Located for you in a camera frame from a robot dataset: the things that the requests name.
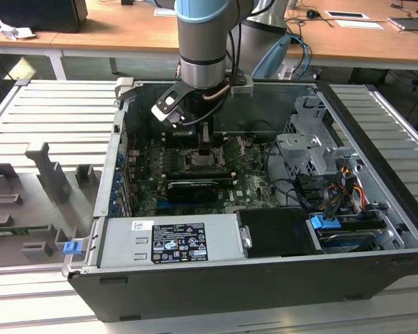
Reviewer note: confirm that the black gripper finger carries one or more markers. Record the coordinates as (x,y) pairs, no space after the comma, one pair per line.
(206,151)
(184,139)

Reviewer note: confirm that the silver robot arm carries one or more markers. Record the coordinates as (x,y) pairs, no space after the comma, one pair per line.
(202,41)

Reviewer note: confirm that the black RAM slot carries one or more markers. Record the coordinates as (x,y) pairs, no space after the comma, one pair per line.
(198,173)

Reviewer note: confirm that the black graphics card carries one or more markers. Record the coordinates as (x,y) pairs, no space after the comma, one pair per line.
(191,191)

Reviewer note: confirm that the green motherboard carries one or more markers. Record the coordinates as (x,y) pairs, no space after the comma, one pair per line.
(251,195)

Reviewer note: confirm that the grey case latch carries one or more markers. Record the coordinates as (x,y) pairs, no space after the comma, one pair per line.
(125,89)

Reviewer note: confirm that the pale blue teach pendant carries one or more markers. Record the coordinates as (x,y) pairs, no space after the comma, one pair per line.
(271,57)

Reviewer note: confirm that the silver metal disk bay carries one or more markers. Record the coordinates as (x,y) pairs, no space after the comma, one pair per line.
(303,153)

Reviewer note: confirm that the wooden desk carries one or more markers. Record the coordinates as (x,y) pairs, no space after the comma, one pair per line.
(352,41)
(125,31)

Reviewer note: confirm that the black plastic shroud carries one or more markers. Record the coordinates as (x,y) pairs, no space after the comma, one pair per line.
(275,233)

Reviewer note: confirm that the silver power supply unit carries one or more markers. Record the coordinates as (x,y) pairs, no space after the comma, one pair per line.
(125,243)

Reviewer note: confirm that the hard disk in blue carrier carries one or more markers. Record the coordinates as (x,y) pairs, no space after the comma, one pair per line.
(324,222)

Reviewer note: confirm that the open black PC case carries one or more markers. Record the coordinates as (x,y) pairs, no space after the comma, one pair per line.
(230,292)

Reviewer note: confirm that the blue plastic clip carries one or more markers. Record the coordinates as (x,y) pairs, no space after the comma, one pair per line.
(71,247)

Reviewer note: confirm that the grey parts rack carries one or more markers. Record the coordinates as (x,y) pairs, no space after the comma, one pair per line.
(38,205)

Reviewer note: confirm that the white paper sheet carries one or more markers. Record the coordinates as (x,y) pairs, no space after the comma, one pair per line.
(359,23)

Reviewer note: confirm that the black monitor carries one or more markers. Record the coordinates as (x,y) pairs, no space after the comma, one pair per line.
(35,14)

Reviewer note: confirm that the green RAM stick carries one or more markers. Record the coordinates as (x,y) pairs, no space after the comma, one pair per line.
(17,229)

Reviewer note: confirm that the crumpled white paper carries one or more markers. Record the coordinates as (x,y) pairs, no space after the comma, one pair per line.
(12,32)

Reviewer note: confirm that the grey laptop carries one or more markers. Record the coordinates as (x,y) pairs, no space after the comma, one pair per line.
(409,23)

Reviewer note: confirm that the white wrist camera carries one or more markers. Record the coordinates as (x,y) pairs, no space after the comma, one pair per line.
(162,112)

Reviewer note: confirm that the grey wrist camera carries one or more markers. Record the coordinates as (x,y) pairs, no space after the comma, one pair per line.
(242,89)

